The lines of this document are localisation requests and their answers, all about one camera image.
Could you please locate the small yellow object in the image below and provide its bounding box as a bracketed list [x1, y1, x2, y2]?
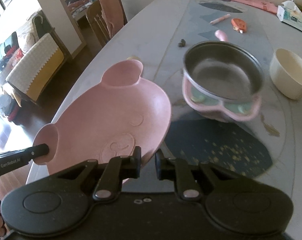
[127, 56, 141, 61]

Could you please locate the sofa with white cover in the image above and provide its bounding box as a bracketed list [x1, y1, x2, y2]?
[2, 10, 70, 106]

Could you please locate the orange tape dispenser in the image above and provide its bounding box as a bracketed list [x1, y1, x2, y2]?
[231, 18, 247, 34]

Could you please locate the small dark pebble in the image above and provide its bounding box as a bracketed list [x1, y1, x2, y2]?
[178, 39, 186, 48]

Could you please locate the pink towel on chair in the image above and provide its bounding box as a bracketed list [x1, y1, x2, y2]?
[98, 0, 125, 38]

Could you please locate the wooden chair with towel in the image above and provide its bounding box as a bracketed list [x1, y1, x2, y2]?
[86, 0, 128, 48]

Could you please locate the cream round bowl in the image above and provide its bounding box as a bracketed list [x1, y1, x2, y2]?
[269, 48, 302, 100]

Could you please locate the pink pen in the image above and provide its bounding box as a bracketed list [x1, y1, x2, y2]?
[210, 14, 231, 25]

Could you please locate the tissue box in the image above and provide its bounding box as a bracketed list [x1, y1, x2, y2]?
[276, 1, 302, 31]

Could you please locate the pink bear-shaped plate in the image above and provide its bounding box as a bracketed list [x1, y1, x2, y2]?
[34, 60, 172, 174]

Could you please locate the pink steel-lined bowl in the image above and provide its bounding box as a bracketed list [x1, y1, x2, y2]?
[182, 30, 264, 122]

